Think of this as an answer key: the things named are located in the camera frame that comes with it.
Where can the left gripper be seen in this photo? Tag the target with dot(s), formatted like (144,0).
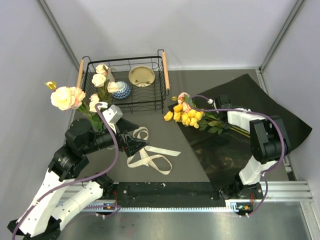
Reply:
(131,145)

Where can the white printed ribbon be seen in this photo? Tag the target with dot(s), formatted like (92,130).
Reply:
(146,156)

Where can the pink peony stem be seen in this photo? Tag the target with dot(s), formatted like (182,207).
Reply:
(185,102)

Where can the black wrapping paper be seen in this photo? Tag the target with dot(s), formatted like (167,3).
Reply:
(222,153)

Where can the large peach peony stem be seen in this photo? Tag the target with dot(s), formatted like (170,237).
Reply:
(65,98)

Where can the pale pink rose spray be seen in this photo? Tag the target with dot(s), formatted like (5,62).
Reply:
(101,85)

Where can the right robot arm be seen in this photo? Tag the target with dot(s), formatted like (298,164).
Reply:
(269,143)

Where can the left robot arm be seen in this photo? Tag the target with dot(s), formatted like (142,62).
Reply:
(46,218)

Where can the clear glass vase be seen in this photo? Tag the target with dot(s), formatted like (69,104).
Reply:
(111,147)

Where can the yellow rose bunch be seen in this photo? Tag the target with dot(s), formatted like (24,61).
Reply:
(182,113)

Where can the blue white patterned bowl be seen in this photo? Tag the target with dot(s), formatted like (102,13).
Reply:
(123,91)

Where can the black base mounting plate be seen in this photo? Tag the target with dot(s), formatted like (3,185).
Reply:
(167,194)

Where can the cream floral plate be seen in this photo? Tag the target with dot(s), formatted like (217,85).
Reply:
(141,76)

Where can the beige paper cup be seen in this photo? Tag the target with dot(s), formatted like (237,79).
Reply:
(110,75)

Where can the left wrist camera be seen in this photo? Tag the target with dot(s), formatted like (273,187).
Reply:
(109,114)

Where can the black wire dish rack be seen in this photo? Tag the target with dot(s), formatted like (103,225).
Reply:
(151,98)

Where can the grey slotted cable duct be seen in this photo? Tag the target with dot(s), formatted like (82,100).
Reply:
(227,207)

